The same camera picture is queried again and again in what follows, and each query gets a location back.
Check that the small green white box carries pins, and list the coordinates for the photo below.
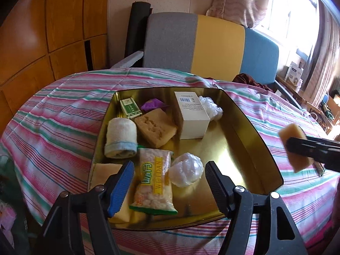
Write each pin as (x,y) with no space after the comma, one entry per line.
(130,108)

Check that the cream towel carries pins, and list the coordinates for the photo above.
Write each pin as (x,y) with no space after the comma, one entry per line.
(121,139)

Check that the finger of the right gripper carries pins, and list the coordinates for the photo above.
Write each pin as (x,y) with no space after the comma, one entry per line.
(322,151)

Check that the wooden wardrobe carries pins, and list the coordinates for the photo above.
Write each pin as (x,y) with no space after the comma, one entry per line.
(46,40)

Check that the pink patterned curtain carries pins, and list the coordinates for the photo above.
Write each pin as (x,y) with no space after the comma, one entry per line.
(248,13)

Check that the black rolled mat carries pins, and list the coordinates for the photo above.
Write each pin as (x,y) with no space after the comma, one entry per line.
(136,32)

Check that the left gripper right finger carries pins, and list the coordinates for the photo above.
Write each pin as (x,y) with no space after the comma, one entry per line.
(277,232)

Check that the striped bed sheet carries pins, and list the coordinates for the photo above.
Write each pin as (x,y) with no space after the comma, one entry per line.
(51,139)

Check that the white plastic bag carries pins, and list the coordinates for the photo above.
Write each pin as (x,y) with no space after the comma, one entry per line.
(186,170)
(212,109)

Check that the green rice cracker packet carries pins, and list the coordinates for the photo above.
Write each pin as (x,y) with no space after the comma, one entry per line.
(153,194)

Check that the purple snack packet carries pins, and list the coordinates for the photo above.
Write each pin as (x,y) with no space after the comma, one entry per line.
(152,105)

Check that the white box on desk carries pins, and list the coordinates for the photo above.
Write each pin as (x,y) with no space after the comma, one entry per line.
(293,74)

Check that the wooden side desk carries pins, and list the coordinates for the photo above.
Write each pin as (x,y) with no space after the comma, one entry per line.
(327,116)

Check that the gold metal tin tray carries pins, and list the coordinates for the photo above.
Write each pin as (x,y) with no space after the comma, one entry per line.
(232,143)

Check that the white cardboard box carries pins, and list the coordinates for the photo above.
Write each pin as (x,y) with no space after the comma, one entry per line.
(190,116)

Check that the yellow sponge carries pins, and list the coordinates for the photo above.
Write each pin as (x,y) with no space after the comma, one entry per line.
(156,127)

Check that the dark red garment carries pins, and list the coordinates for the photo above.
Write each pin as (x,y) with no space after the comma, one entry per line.
(246,79)

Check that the large yellow sponge block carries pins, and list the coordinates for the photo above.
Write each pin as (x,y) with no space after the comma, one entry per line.
(99,174)

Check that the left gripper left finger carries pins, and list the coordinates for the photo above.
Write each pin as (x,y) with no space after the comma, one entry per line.
(61,231)

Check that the grey yellow blue chair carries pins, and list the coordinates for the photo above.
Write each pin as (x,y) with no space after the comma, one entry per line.
(208,47)

